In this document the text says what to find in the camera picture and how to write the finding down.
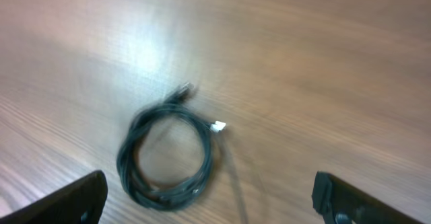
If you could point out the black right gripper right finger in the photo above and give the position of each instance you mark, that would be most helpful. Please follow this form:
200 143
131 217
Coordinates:
337 202

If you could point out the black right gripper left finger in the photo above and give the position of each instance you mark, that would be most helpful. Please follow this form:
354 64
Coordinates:
81 202

